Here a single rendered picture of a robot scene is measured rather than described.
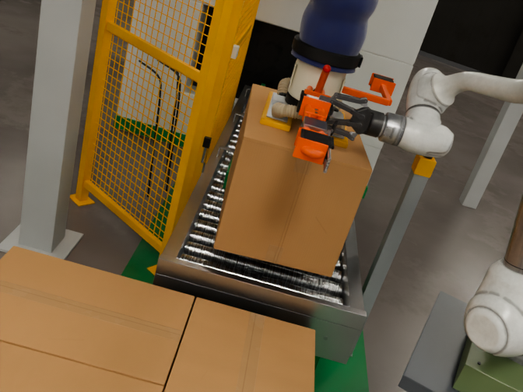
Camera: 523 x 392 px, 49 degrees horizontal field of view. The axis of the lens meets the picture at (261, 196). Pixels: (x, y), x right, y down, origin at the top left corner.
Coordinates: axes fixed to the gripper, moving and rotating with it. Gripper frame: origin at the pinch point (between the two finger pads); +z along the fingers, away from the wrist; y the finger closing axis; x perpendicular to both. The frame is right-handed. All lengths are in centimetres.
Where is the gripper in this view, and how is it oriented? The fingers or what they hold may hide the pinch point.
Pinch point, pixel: (315, 106)
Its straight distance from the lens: 171.9
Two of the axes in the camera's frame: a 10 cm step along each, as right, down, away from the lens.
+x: 1.0, -4.2, 9.0
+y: -2.6, 8.7, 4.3
